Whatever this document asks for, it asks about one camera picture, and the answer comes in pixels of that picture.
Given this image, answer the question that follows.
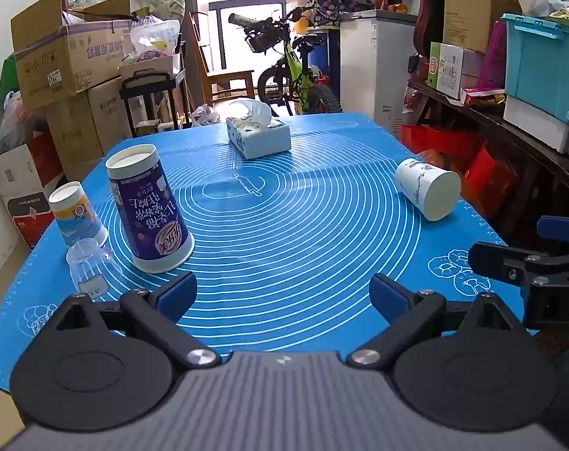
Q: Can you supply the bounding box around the green white carton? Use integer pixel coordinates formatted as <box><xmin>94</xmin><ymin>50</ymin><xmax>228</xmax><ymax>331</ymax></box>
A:
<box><xmin>427</xmin><ymin>41</ymin><xmax>485</xmax><ymax>100</ymax></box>

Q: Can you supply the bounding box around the clear plastic cup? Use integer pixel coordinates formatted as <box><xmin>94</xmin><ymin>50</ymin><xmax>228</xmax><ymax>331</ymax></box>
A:
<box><xmin>66</xmin><ymin>239</ymin><xmax>124</xmax><ymax>302</ymax></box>

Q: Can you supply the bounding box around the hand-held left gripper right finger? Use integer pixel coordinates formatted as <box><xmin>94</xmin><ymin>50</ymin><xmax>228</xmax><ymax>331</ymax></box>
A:
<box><xmin>347</xmin><ymin>272</ymin><xmax>530</xmax><ymax>370</ymax></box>

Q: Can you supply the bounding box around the large open cardboard box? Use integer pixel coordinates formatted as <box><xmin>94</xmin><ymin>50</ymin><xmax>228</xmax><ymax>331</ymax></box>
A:
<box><xmin>11</xmin><ymin>0</ymin><xmax>136</xmax><ymax>111</ymax></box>

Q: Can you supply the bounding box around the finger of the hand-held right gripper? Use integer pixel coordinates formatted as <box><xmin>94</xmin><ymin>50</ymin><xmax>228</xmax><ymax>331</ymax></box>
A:
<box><xmin>536</xmin><ymin>215</ymin><xmax>569</xmax><ymax>242</ymax></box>
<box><xmin>468</xmin><ymin>241</ymin><xmax>569</xmax><ymax>288</ymax></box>

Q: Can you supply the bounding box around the small blue orange paper cup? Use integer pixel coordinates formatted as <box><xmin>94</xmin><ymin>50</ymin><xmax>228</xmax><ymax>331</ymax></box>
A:
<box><xmin>48</xmin><ymin>181</ymin><xmax>109</xmax><ymax>248</ymax></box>

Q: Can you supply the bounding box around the tall flat cardboard box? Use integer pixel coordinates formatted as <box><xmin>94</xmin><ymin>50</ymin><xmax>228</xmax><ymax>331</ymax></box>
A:
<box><xmin>443</xmin><ymin>0</ymin><xmax>522</xmax><ymax>54</ymax></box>

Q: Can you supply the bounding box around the crumpled white plastic bag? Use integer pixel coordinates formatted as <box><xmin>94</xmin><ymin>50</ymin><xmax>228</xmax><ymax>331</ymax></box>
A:
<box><xmin>190</xmin><ymin>104</ymin><xmax>222</xmax><ymax>127</ymax></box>

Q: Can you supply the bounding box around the wooden chair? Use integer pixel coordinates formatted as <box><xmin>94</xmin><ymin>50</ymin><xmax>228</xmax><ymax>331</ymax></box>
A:
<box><xmin>189</xmin><ymin>12</ymin><xmax>256</xmax><ymax>109</ymax></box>

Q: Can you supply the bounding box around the red gift box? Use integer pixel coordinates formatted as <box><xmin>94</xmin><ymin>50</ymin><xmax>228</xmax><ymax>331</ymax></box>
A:
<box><xmin>462</xmin><ymin>145</ymin><xmax>518</xmax><ymax>221</ymax></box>
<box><xmin>399</xmin><ymin>124</ymin><xmax>483</xmax><ymax>166</ymax></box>

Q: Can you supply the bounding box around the clear plastic bag with packets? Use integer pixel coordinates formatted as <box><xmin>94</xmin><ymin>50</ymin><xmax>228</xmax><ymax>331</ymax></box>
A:
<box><xmin>129</xmin><ymin>15</ymin><xmax>181</xmax><ymax>58</ymax></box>

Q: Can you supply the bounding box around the tall purple paper cup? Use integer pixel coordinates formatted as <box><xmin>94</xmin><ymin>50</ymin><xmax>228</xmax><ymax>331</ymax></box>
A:
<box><xmin>105</xmin><ymin>144</ymin><xmax>195</xmax><ymax>274</ymax></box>

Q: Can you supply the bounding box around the green bicycle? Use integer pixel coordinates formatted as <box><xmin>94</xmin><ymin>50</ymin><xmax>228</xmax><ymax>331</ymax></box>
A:
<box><xmin>228</xmin><ymin>6</ymin><xmax>344</xmax><ymax>117</ymax></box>

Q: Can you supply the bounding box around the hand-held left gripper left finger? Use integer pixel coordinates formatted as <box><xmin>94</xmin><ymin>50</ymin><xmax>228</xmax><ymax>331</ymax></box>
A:
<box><xmin>53</xmin><ymin>271</ymin><xmax>220</xmax><ymax>371</ymax></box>

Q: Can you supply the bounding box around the black metal cart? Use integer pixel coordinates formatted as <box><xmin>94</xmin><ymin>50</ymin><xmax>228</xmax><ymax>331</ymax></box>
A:
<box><xmin>119</xmin><ymin>70</ymin><xmax>180</xmax><ymax>139</ymax></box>

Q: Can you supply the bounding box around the white foam box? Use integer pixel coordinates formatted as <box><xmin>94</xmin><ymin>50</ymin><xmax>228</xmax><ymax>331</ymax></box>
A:
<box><xmin>503</xmin><ymin>95</ymin><xmax>569</xmax><ymax>155</ymax></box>

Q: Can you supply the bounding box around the white blue tissue box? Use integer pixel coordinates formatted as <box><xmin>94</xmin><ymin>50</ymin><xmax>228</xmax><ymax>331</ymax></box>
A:
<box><xmin>226</xmin><ymin>98</ymin><xmax>292</xmax><ymax>160</ymax></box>

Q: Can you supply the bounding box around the white cup with blue print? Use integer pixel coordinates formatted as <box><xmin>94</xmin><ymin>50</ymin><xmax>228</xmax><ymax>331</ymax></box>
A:
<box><xmin>395</xmin><ymin>158</ymin><xmax>462</xmax><ymax>222</ymax></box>

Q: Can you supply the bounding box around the dark red instrument bag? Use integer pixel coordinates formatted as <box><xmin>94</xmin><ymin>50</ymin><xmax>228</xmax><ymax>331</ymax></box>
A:
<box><xmin>413</xmin><ymin>0</ymin><xmax>447</xmax><ymax>57</ymax></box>

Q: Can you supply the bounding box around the white red cardboard box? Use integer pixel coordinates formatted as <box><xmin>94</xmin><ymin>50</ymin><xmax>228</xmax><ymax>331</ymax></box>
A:
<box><xmin>0</xmin><ymin>143</ymin><xmax>56</xmax><ymax>251</ymax></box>

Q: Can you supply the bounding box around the teal plastic storage box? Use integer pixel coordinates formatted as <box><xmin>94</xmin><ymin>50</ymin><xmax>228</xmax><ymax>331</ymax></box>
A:
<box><xmin>500</xmin><ymin>13</ymin><xmax>569</xmax><ymax>114</ymax></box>

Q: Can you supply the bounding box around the dark wooden side table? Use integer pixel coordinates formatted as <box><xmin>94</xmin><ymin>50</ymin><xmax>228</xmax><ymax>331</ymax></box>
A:
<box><xmin>406</xmin><ymin>80</ymin><xmax>569</xmax><ymax>245</ymax></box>

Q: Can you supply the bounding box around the blue silicone baking mat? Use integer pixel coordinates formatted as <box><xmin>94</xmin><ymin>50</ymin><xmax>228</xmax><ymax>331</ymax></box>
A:
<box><xmin>0</xmin><ymin>112</ymin><xmax>539</xmax><ymax>393</ymax></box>

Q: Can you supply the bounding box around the brown cardboard box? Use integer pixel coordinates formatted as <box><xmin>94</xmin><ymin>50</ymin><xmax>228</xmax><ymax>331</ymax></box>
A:
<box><xmin>45</xmin><ymin>75</ymin><xmax>135</xmax><ymax>180</ymax></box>

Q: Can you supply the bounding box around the white chest freezer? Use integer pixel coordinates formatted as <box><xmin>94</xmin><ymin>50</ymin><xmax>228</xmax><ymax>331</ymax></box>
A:
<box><xmin>339</xmin><ymin>12</ymin><xmax>419</xmax><ymax>138</ymax></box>

